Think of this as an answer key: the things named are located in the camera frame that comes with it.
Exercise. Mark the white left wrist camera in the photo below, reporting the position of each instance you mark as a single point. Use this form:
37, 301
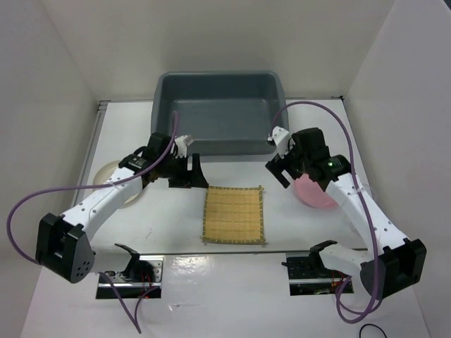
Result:
181, 145

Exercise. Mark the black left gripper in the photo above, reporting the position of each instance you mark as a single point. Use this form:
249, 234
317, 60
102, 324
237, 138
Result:
186, 180

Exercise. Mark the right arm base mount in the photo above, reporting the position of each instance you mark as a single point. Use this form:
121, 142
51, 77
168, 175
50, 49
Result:
306, 280

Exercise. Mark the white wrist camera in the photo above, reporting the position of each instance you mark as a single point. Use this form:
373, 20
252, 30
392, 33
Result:
181, 145
280, 138

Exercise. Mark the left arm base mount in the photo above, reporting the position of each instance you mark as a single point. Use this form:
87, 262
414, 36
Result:
133, 274

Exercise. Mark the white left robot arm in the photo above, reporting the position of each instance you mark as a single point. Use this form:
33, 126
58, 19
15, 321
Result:
63, 242

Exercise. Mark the pink round plate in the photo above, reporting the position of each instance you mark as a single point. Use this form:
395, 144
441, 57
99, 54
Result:
310, 193

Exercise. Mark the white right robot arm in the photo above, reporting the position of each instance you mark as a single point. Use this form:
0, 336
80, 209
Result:
392, 262

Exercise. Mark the cream round plate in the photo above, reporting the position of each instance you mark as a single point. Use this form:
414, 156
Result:
104, 174

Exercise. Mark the yellow bamboo mat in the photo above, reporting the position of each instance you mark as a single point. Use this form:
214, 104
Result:
233, 215

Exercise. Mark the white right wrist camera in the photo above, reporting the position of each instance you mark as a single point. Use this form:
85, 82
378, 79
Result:
280, 138

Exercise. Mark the grey plastic bin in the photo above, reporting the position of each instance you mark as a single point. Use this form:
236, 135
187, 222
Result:
227, 113

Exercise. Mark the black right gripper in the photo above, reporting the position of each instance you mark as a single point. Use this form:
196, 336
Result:
277, 165

